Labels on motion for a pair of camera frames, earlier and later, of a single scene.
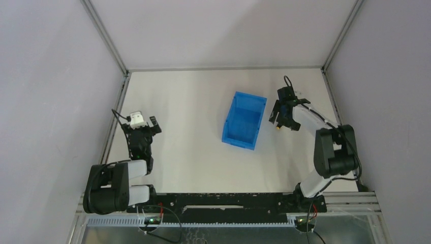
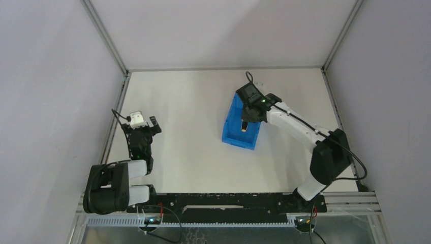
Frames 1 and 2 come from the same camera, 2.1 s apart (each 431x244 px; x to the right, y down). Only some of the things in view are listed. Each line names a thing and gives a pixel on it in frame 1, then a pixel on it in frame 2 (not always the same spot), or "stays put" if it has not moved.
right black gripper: (291, 124) to (245, 118)
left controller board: (152, 220) stays put
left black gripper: (141, 131) stays put
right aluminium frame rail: (334, 106) stays put
